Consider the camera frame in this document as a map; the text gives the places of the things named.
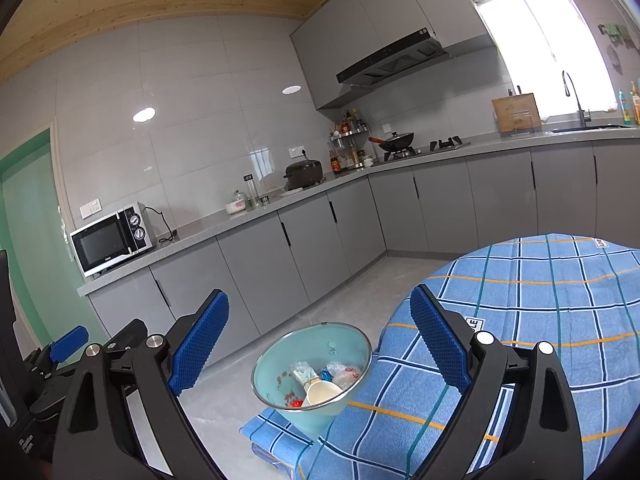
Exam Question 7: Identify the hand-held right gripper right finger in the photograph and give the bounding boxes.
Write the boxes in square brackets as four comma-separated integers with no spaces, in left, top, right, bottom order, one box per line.
[409,283,585,480]

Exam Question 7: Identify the black rice cooker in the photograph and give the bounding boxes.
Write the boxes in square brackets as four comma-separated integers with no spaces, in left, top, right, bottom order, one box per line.
[283,159,326,191]

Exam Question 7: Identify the black power cable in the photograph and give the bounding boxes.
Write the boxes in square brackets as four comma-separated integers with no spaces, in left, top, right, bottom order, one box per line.
[142,205,178,247]

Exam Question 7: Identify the window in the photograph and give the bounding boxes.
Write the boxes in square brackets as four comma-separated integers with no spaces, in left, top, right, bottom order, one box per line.
[470,0,618,121]

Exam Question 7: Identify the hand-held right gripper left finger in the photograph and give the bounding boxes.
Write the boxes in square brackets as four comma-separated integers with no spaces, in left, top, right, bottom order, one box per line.
[51,288,231,480]

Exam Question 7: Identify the wooden cutting board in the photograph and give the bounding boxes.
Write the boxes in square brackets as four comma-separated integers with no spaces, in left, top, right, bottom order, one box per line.
[491,92,543,136]

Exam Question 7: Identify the grey upper cabinets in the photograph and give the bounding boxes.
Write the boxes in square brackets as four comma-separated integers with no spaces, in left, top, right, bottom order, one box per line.
[291,0,496,111]

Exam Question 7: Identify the dark kitchen faucet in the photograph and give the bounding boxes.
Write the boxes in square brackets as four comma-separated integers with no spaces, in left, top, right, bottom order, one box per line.
[561,71,592,128]

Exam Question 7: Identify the black range hood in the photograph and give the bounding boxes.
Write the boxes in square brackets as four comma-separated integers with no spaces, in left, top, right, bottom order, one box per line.
[336,29,448,86]

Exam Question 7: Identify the black wok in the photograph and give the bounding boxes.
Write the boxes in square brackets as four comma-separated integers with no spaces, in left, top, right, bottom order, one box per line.
[368,131,415,153]

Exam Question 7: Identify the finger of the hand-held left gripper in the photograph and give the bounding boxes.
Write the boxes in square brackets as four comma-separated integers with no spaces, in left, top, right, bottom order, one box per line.
[105,318,148,356]
[27,325,90,386]

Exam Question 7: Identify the metal spice rack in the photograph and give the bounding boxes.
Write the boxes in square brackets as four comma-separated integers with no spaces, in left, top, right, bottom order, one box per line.
[328,108,371,171]

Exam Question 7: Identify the hanging cloths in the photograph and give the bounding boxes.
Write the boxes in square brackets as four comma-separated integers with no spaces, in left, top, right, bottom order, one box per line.
[598,22,633,51]

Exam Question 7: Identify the gas stove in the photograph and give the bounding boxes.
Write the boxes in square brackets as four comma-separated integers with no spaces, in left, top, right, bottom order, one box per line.
[372,135,471,163]

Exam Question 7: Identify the teal trash bin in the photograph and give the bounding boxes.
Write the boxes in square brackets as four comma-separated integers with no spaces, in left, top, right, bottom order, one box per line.
[250,324,373,438]

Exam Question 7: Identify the white paper cup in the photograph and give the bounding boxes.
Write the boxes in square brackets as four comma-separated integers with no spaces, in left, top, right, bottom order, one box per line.
[301,379,342,407]

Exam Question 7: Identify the green door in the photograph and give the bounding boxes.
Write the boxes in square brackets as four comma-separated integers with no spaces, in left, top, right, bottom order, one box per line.
[0,127,108,361]

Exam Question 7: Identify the blue plaid tablecloth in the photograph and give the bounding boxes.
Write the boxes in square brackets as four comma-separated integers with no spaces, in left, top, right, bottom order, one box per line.
[239,232,640,480]

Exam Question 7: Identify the clear red-print plastic bag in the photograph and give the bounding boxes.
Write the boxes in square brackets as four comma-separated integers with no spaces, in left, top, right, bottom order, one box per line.
[327,362,362,391]

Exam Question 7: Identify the white microwave oven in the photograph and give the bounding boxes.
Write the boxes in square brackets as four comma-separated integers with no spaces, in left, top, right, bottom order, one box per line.
[69,202,155,278]

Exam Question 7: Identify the grey kitchen counter cabinets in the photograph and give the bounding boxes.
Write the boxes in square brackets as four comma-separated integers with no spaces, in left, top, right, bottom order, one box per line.
[77,127,640,376]

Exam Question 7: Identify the clear green-print plastic bag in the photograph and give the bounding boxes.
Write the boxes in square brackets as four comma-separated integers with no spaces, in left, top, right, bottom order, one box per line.
[291,361,321,386]

